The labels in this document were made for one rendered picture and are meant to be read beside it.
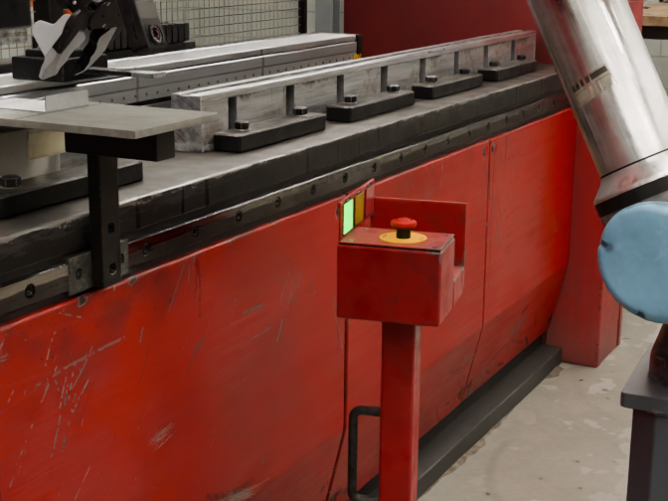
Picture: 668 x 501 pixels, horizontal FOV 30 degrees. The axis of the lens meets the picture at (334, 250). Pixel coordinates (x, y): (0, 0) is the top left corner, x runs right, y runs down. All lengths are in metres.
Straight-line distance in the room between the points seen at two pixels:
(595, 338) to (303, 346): 1.65
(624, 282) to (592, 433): 2.11
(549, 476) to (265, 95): 1.24
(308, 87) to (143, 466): 0.86
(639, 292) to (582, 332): 2.55
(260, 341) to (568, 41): 1.02
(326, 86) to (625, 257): 1.35
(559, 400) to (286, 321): 1.48
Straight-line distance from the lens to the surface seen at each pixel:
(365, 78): 2.58
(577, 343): 3.74
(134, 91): 2.35
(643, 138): 1.17
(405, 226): 1.87
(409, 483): 2.04
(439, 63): 2.93
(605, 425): 3.33
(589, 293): 3.68
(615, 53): 1.18
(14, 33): 1.74
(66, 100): 1.67
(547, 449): 3.15
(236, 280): 1.96
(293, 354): 2.17
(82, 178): 1.73
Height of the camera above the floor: 1.23
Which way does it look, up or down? 14 degrees down
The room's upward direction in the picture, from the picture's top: 1 degrees clockwise
